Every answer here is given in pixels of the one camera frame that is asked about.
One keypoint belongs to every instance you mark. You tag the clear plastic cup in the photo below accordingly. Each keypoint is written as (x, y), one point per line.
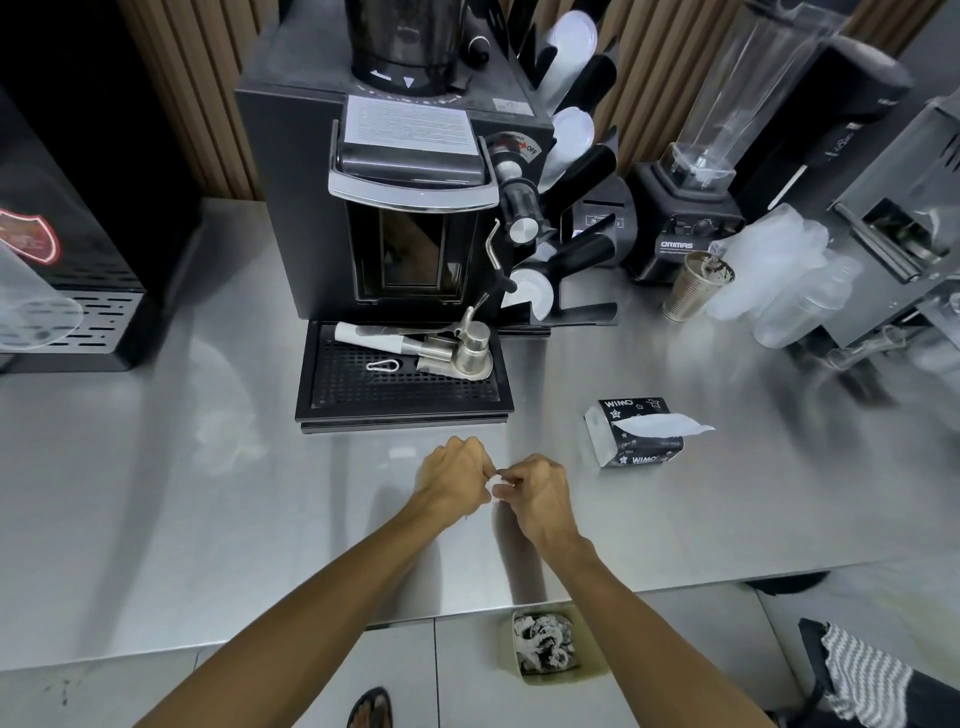
(34, 307)

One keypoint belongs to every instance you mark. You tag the person's left fingers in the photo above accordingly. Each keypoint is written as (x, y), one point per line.
(478, 466)

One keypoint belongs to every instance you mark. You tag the dark bean hopper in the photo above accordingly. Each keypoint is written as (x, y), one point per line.
(405, 45)

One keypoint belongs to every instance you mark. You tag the white cup lid stack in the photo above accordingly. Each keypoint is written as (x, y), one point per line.
(568, 142)
(529, 292)
(570, 45)

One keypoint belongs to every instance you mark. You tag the black drip tray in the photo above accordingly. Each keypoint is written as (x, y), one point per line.
(352, 390)

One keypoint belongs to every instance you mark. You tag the black chair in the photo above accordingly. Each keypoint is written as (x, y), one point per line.
(930, 705)

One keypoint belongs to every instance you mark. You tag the clear blender jar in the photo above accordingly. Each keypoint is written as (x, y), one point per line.
(742, 90)

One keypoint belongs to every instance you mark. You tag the black drink dispenser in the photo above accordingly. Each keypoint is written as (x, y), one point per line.
(75, 187)

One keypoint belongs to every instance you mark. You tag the clear plastic bottle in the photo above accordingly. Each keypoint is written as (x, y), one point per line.
(806, 304)

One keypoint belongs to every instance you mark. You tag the ribbed metal cup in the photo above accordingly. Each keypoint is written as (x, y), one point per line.
(694, 289)

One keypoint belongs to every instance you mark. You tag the metal steam wand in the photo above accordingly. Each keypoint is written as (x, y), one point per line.
(493, 259)

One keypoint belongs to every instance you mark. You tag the person's left forearm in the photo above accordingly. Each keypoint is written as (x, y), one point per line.
(315, 607)

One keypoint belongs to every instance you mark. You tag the black blender base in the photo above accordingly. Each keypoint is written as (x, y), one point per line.
(675, 225)

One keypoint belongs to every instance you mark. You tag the black tissue packet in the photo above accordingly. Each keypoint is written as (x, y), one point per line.
(637, 450)

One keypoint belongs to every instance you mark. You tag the person's left hand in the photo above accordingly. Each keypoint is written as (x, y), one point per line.
(448, 474)

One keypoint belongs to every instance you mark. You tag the person's right fingers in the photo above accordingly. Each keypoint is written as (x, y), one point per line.
(511, 481)

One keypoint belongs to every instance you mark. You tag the black lid holder rack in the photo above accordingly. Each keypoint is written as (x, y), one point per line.
(592, 75)

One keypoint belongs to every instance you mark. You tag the grey cup sealing machine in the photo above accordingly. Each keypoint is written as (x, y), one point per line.
(907, 210)

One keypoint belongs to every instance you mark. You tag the person's right forearm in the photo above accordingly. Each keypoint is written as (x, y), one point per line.
(637, 622)

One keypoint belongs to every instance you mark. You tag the small black box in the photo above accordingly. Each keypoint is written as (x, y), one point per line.
(604, 221)

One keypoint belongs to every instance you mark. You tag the person's sandal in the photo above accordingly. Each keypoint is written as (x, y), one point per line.
(371, 711)

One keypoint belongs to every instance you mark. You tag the bagged clear plastic cups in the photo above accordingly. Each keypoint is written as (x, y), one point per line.
(765, 255)

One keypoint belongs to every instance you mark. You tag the white tissue sheet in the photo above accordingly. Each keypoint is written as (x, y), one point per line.
(660, 427)

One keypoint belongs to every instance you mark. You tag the person's right hand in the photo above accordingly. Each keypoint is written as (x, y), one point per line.
(544, 499)

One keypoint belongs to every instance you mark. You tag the striped grey cloth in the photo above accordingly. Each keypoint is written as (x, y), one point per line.
(866, 671)

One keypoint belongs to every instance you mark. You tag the small waste bin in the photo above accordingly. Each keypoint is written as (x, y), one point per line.
(546, 641)

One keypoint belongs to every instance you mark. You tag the white and grey tube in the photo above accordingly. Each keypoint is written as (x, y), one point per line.
(367, 335)

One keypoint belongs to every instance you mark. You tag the black rounded appliance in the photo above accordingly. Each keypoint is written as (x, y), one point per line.
(840, 90)

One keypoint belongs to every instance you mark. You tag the black coffee machine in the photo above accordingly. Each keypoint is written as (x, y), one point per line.
(300, 187)

